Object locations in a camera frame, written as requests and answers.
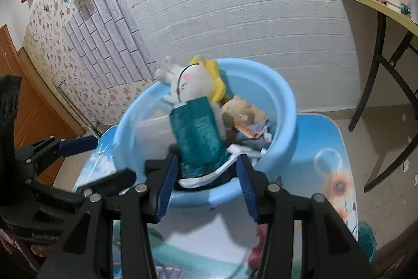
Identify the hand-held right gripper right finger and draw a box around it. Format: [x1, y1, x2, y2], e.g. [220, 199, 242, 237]
[236, 154, 376, 279]

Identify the teal packet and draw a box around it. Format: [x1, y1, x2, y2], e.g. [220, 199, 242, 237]
[170, 96, 229, 180]

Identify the small brown plush bear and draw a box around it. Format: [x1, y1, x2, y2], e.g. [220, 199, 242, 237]
[221, 95, 268, 131]

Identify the white orange printed packet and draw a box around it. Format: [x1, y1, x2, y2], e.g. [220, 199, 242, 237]
[233, 120, 271, 144]

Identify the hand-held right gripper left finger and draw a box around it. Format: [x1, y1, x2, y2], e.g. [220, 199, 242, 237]
[37, 153, 179, 279]

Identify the brown wooden door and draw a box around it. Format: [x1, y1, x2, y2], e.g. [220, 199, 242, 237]
[0, 24, 85, 185]

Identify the white plush toy yellow hat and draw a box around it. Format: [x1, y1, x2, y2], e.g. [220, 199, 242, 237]
[154, 55, 229, 139]

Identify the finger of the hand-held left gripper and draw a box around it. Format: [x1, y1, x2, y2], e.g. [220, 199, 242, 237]
[15, 134, 99, 175]
[28, 169, 137, 201]

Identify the blue plastic basin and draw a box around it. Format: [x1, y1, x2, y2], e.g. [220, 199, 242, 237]
[113, 58, 298, 208]

